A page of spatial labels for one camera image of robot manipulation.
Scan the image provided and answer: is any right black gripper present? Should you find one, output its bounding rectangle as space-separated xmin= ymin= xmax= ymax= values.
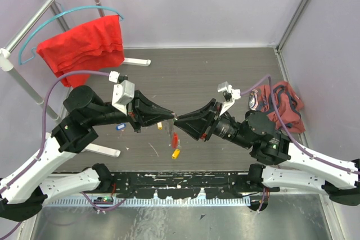
xmin=173 ymin=97 xmax=254 ymax=149

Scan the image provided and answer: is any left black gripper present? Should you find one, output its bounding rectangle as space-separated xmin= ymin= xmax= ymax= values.
xmin=89 ymin=90 xmax=176 ymax=133

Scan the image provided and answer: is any metal key holder red handle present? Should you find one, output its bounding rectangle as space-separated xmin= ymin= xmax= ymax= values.
xmin=166 ymin=119 xmax=179 ymax=150

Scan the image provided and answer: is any yellow tag key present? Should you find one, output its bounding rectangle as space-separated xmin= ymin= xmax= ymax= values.
xmin=157 ymin=122 xmax=163 ymax=130
xmin=172 ymin=146 xmax=182 ymax=160

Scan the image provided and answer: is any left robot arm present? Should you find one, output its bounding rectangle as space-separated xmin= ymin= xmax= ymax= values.
xmin=1 ymin=85 xmax=175 ymax=222

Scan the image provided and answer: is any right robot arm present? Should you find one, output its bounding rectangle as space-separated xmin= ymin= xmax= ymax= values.
xmin=174 ymin=99 xmax=359 ymax=206

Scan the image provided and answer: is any blue tag key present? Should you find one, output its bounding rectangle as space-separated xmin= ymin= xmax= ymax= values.
xmin=116 ymin=123 xmax=126 ymax=130

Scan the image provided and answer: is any red cloth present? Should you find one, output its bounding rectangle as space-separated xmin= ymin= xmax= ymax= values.
xmin=37 ymin=15 xmax=125 ymax=77

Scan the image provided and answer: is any reddish shirt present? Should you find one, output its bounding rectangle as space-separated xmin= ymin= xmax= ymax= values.
xmin=249 ymin=81 xmax=305 ymax=134

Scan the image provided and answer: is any white clothes rack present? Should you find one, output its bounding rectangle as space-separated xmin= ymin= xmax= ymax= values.
xmin=0 ymin=0 xmax=152 ymax=158

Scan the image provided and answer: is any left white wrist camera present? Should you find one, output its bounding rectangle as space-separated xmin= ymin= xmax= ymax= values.
xmin=109 ymin=71 xmax=135 ymax=115

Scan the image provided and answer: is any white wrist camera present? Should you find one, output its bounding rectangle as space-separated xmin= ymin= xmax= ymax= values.
xmin=109 ymin=71 xmax=135 ymax=115
xmin=217 ymin=81 xmax=241 ymax=116

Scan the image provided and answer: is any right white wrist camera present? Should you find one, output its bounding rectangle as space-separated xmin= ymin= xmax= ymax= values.
xmin=217 ymin=81 xmax=241 ymax=116

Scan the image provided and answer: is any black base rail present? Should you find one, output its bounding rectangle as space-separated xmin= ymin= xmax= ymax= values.
xmin=61 ymin=170 xmax=282 ymax=200

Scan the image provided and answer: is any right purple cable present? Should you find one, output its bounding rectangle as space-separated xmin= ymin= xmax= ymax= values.
xmin=240 ymin=74 xmax=360 ymax=212

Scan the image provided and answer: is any purple cable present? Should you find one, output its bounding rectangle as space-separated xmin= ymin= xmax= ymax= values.
xmin=240 ymin=74 xmax=360 ymax=212
xmin=0 ymin=70 xmax=112 ymax=238

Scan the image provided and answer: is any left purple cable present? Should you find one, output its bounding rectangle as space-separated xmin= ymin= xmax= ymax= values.
xmin=0 ymin=70 xmax=112 ymax=238

